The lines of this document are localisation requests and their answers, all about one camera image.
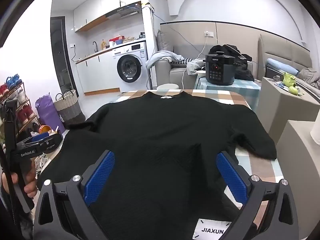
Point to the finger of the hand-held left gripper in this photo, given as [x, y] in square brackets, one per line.
[52, 143]
[38, 137]

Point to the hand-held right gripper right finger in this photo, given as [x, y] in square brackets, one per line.
[231, 177]

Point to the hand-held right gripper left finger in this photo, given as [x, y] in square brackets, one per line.
[100, 177]

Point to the black knit sweater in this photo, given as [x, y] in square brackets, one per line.
[160, 140]

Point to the person's left forearm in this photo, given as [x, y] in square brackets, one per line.
[10, 217]

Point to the person's left hand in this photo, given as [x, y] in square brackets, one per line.
[32, 185]

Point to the orange bowl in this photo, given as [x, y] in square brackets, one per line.
[44, 129]

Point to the purple bag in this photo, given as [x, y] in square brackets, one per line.
[46, 112]

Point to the checkered tablecloth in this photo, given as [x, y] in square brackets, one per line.
[260, 166]

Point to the woven laundry basket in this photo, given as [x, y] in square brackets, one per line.
[68, 107]

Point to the shoe rack with shoes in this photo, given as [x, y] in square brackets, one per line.
[20, 100]

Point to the white label card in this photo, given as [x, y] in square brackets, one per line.
[212, 230]

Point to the large beige cabinet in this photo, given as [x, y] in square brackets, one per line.
[297, 180]

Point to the white kitchen base cabinet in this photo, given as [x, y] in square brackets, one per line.
[97, 72]

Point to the dark door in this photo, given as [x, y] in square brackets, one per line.
[61, 55]

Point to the beige side cabinet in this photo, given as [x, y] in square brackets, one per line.
[277, 105]

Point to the small table with blue cloth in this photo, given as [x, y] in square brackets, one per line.
[235, 91]

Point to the white paper towel roll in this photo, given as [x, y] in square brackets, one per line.
[315, 130]

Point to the kitchen faucet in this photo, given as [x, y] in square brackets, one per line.
[95, 46]

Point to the black electric pressure cooker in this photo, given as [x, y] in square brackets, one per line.
[220, 70]

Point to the white washing machine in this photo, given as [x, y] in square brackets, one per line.
[130, 67]

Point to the white round stool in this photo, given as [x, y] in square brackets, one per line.
[167, 87]

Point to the yellow bottle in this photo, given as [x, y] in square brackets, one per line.
[103, 45]

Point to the black jacket pile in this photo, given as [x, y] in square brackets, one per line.
[242, 66]

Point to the green toy figure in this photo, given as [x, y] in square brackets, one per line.
[290, 80]

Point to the grey sofa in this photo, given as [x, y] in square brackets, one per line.
[177, 76]

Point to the white crumpled clothing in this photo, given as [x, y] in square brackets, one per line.
[193, 66]

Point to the red container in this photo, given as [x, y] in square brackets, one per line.
[116, 40]

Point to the houndstooth pillow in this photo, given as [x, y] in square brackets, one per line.
[181, 62]

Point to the grey bed blanket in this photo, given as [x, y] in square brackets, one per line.
[310, 77]

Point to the light grey blanket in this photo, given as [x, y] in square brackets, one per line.
[160, 57]

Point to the beige bed headboard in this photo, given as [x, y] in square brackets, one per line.
[282, 46]

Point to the range hood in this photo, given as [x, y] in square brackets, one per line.
[123, 11]

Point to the grey sofa cushion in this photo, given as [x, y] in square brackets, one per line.
[164, 41]

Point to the white wall socket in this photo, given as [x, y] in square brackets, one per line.
[209, 33]

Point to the white wall cabinets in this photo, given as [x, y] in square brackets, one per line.
[100, 5]

